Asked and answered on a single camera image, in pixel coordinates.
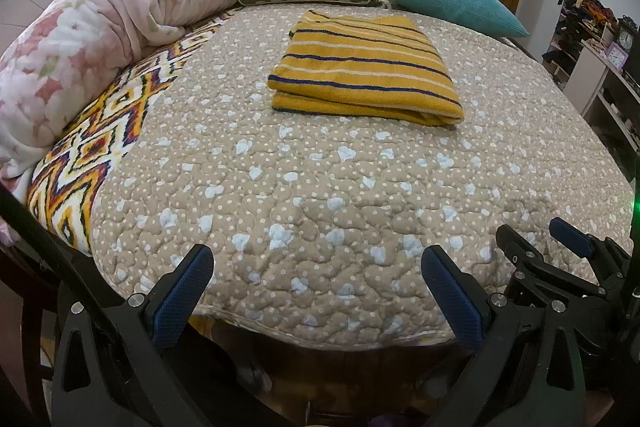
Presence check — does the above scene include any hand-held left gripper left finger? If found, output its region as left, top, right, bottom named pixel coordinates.
left=52, top=243, right=216, bottom=427

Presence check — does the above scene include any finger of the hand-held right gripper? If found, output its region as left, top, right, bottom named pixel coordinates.
left=549, top=217, right=634, bottom=291
left=496, top=224, right=620, bottom=309

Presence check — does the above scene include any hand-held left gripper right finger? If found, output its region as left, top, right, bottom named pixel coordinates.
left=421, top=245, right=600, bottom=427

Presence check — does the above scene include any yellow striped towel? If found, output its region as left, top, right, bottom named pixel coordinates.
left=267, top=10, right=465, bottom=126

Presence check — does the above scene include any cluttered white shelf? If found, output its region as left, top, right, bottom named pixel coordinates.
left=542, top=0, right=640, bottom=182

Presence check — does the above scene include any dark red wooden chair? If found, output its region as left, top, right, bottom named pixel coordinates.
left=0, top=247, right=57, bottom=427

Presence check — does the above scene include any beige quilted dotted bedspread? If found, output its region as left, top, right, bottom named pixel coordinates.
left=92, top=4, right=633, bottom=350

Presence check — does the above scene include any zigzag patterned blanket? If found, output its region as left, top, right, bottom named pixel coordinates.
left=26, top=19, right=226, bottom=258

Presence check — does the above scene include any purple table clock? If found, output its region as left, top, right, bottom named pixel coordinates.
left=606, top=44, right=630, bottom=72

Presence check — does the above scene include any black table clock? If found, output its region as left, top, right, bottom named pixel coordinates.
left=618, top=18, right=640, bottom=58

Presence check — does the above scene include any pink floral comforter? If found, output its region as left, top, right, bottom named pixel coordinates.
left=0, top=0, right=274, bottom=253

